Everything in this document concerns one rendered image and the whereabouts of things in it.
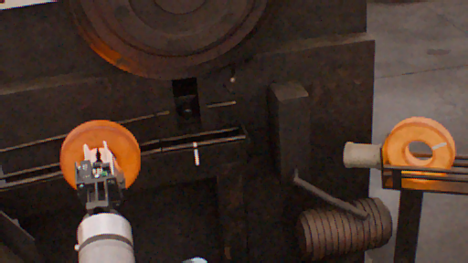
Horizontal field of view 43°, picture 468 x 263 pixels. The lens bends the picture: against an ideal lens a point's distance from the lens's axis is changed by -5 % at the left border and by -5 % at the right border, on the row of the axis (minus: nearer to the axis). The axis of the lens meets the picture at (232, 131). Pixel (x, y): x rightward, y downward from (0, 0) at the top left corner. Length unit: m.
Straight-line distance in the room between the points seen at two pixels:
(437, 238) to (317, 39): 1.02
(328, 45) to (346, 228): 0.44
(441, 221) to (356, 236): 0.92
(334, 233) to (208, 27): 0.57
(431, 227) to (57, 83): 1.46
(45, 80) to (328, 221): 0.75
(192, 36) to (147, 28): 0.09
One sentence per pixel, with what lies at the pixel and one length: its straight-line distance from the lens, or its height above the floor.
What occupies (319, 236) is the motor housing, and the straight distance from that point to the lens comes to 1.46.
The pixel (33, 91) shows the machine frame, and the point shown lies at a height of 0.86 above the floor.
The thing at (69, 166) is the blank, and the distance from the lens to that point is 1.20.
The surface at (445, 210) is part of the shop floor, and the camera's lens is 2.43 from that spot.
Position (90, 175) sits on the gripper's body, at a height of 0.88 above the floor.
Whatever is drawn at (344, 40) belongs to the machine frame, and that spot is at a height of 0.87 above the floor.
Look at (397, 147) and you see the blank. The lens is 1.40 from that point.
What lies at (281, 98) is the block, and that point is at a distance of 1.42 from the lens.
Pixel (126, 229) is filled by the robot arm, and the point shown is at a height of 0.82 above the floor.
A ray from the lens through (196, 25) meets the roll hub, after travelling 1.23.
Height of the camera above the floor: 1.43
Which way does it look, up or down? 29 degrees down
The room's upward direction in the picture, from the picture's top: 5 degrees counter-clockwise
